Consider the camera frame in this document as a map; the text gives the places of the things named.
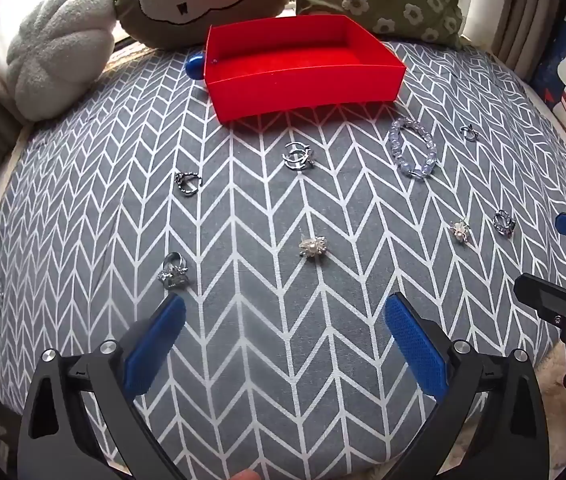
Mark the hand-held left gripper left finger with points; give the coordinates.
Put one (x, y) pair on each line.
(158, 340)

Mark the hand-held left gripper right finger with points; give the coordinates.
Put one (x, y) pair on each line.
(413, 345)

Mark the small pearl flower earring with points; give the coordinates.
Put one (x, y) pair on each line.
(459, 231)

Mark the pearl flower brooch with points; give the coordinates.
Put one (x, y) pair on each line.
(313, 247)

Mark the red plastic tray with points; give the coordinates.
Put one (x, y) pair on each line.
(288, 90)

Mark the person's left hand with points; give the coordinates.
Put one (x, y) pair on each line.
(246, 475)

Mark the blue round knob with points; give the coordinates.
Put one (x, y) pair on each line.
(194, 66)

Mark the white pumpkin cushion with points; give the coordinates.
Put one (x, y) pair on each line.
(58, 50)

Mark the sheep face cushion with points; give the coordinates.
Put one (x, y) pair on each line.
(163, 10)

